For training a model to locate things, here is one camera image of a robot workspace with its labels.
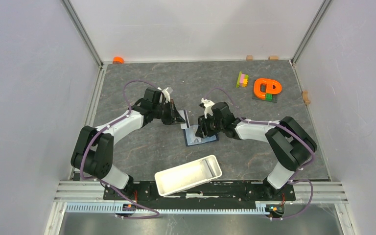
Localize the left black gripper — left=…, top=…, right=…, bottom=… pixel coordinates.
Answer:
left=152, top=99, right=186, bottom=125

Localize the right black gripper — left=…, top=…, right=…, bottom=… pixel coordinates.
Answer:
left=195, top=113, right=224, bottom=140

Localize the navy blue card holder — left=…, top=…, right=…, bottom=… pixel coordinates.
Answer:
left=183, top=126, right=220, bottom=147

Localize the white plastic tray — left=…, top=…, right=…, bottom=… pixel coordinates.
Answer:
left=155, top=155, right=222, bottom=196

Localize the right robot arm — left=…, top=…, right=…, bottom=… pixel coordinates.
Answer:
left=195, top=98, right=317, bottom=200

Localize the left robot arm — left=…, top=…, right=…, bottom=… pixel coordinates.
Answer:
left=70, top=87, right=185, bottom=200

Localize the stack of silver cards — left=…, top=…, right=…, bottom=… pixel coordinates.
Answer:
left=205, top=160, right=216, bottom=178

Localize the pink green block stack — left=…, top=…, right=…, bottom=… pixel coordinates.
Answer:
left=236, top=71, right=249, bottom=88

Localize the green lego brick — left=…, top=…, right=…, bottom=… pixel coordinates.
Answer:
left=265, top=93, right=273, bottom=101

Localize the orange round cap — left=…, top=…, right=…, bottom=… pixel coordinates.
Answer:
left=112, top=56, right=124, bottom=64

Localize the orange marble run piece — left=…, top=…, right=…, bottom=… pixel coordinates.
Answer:
left=253, top=78, right=282, bottom=98

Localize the right wooden block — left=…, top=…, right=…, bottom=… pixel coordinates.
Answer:
left=268, top=55, right=280, bottom=60

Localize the curved wooden piece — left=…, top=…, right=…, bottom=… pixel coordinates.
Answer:
left=302, top=91, right=311, bottom=105

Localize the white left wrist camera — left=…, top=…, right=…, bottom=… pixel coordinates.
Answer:
left=157, top=87, right=173, bottom=103

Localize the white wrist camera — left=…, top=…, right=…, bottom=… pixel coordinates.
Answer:
left=157, top=87, right=173, bottom=103
left=200, top=98, right=215, bottom=118

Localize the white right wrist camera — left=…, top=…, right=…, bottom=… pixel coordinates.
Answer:
left=200, top=98, right=215, bottom=118

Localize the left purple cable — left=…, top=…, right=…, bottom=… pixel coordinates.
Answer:
left=79, top=80, right=161, bottom=220

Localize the purple cable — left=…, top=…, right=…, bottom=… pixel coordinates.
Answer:
left=205, top=87, right=317, bottom=221
left=79, top=80, right=161, bottom=220

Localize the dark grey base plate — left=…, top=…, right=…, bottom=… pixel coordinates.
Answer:
left=252, top=93, right=278, bottom=103

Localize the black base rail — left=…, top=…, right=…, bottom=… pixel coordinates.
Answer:
left=103, top=180, right=296, bottom=210

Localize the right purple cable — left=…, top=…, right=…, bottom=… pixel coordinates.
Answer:
left=205, top=87, right=317, bottom=221

